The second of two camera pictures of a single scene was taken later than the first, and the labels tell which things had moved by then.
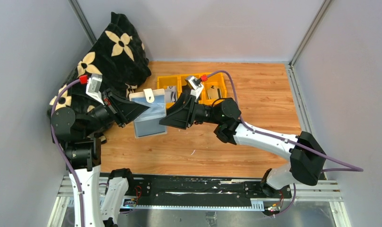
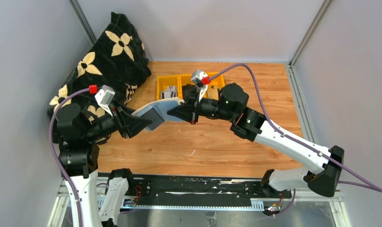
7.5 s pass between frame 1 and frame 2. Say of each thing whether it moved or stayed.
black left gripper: moved
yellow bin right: stayed
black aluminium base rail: stayed
